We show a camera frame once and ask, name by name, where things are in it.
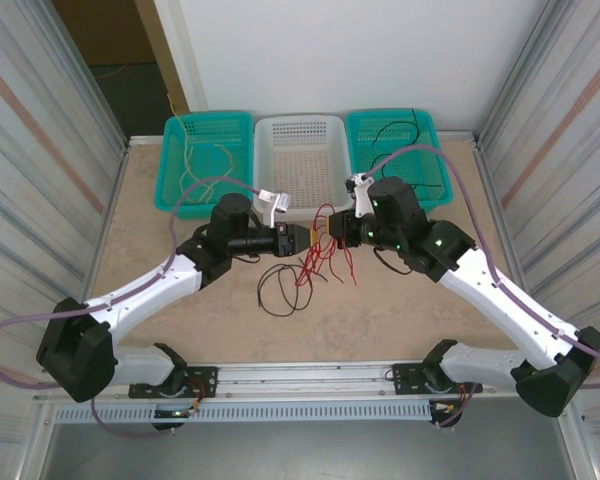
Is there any red wire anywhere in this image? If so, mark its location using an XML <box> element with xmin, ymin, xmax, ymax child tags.
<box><xmin>337</xmin><ymin>239</ymin><xmax>360</xmax><ymax>287</ymax></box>
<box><xmin>313</xmin><ymin>202</ymin><xmax>337</xmax><ymax>236</ymax></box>
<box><xmin>294</xmin><ymin>239</ymin><xmax>321</xmax><ymax>287</ymax></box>
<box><xmin>314</xmin><ymin>239</ymin><xmax>345</xmax><ymax>285</ymax></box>

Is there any black wire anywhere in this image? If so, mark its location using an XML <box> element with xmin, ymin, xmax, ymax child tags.
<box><xmin>373</xmin><ymin>152</ymin><xmax>444</xmax><ymax>191</ymax></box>
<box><xmin>371</xmin><ymin>108</ymin><xmax>421</xmax><ymax>149</ymax></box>
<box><xmin>256</xmin><ymin>263</ymin><xmax>307</xmax><ymax>317</ymax></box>

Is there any yellow wire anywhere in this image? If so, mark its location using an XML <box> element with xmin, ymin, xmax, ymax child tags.
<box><xmin>167</xmin><ymin>92</ymin><xmax>201</xmax><ymax>204</ymax></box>
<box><xmin>194</xmin><ymin>143</ymin><xmax>234</xmax><ymax>205</ymax></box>

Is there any teal plastic basket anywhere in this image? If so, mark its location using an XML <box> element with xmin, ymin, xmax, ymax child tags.
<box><xmin>344</xmin><ymin>108</ymin><xmax>455</xmax><ymax>206</ymax></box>
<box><xmin>153</xmin><ymin>110</ymin><xmax>255</xmax><ymax>221</ymax></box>

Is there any white plastic basket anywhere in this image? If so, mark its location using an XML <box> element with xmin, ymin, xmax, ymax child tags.
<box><xmin>252</xmin><ymin>114</ymin><xmax>352</xmax><ymax>221</ymax></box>

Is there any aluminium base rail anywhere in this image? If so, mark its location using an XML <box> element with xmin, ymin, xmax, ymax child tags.
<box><xmin>39</xmin><ymin>362</ymin><xmax>521</xmax><ymax>401</ymax></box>

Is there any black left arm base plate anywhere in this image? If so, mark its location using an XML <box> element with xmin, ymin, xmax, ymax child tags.
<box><xmin>128</xmin><ymin>366</ymin><xmax>219</xmax><ymax>400</ymax></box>

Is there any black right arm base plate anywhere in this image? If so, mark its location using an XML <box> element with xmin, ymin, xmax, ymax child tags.
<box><xmin>390</xmin><ymin>363</ymin><xmax>484</xmax><ymax>396</ymax></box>

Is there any grey slotted cable duct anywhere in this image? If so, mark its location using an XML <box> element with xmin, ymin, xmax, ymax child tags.
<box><xmin>53</xmin><ymin>399</ymin><xmax>434</xmax><ymax>424</ymax></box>

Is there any brown wooden door frame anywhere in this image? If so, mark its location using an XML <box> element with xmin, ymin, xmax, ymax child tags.
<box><xmin>133</xmin><ymin>0</ymin><xmax>191</xmax><ymax>115</ymax></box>

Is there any orange floor cable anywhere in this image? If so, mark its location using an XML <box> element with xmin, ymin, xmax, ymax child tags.
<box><xmin>92</xmin><ymin>63</ymin><xmax>129</xmax><ymax>80</ymax></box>

